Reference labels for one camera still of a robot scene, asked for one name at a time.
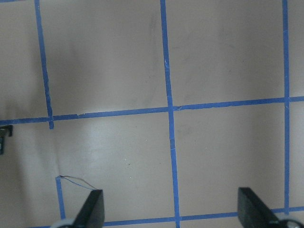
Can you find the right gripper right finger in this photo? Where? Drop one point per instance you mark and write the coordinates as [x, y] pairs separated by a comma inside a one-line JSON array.
[[253, 212]]

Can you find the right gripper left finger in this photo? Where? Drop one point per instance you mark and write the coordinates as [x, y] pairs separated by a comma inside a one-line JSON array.
[[92, 213]]

